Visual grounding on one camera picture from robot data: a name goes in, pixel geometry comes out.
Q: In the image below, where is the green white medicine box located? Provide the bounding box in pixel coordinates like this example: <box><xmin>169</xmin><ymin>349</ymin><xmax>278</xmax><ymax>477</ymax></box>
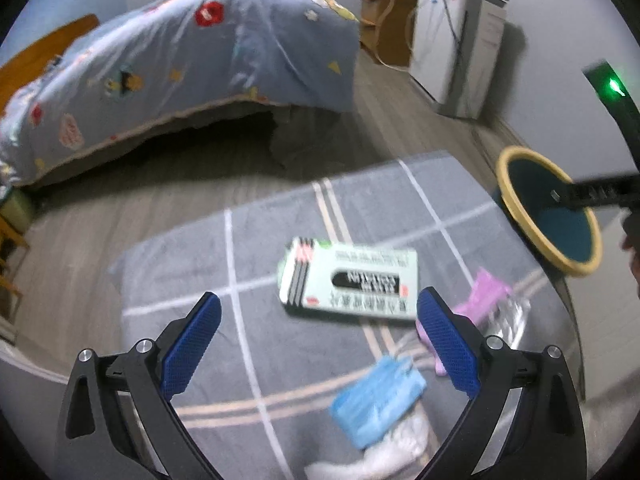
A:
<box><xmin>278</xmin><ymin>237</ymin><xmax>419</xmax><ymax>321</ymax></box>

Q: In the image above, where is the black cable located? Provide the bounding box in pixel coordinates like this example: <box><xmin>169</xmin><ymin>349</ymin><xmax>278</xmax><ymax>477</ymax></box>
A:
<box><xmin>439</xmin><ymin>0</ymin><xmax>497</xmax><ymax>162</ymax></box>

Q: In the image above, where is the pink mask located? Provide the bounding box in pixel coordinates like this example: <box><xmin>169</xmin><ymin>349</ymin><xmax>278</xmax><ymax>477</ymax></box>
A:
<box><xmin>414</xmin><ymin>266</ymin><xmax>533</xmax><ymax>377</ymax></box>

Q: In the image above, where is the wooden nightstand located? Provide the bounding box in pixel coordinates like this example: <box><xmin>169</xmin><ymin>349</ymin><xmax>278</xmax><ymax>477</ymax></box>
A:
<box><xmin>360</xmin><ymin>0</ymin><xmax>418</xmax><ymax>68</ymax></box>

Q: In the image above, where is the white cable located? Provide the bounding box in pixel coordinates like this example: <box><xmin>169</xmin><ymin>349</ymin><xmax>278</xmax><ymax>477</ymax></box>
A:
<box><xmin>372</xmin><ymin>0</ymin><xmax>417</xmax><ymax>72</ymax></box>

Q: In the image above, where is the wooden chair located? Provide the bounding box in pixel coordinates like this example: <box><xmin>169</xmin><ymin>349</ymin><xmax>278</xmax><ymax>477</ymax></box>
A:
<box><xmin>1</xmin><ymin>218</ymin><xmax>30</xmax><ymax>344</ymax></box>

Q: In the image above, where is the green storage box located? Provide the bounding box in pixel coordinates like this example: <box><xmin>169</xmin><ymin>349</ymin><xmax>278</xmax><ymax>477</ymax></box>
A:
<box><xmin>0</xmin><ymin>185</ymin><xmax>36</xmax><ymax>234</ymax></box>

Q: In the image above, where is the yellow rimmed teal trash bin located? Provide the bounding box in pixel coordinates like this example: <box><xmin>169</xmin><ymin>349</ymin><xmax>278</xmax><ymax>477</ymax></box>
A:
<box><xmin>496</xmin><ymin>145</ymin><xmax>603</xmax><ymax>278</ymax></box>

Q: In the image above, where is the white tissue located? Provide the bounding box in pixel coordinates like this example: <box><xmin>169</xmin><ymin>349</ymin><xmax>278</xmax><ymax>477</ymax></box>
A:
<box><xmin>304</xmin><ymin>413</ymin><xmax>430</xmax><ymax>480</ymax></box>

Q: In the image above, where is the white air purifier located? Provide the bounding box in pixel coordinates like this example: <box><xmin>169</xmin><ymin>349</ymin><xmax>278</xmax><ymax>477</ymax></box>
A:
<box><xmin>409</xmin><ymin>0</ymin><xmax>509</xmax><ymax>119</ymax></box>

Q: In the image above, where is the wooden bed frame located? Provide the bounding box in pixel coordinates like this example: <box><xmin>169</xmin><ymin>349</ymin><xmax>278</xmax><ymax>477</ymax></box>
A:
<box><xmin>0</xmin><ymin>14</ymin><xmax>100</xmax><ymax>112</ymax></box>

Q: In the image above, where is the person's right hand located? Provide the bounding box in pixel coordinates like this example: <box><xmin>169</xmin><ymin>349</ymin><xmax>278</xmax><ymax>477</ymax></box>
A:
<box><xmin>622</xmin><ymin>211</ymin><xmax>640</xmax><ymax>296</ymax></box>

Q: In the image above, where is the blue face mask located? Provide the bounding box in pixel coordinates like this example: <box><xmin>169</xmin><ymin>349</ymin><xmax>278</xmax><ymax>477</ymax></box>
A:
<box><xmin>329</xmin><ymin>356</ymin><xmax>426</xmax><ymax>450</ymax></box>

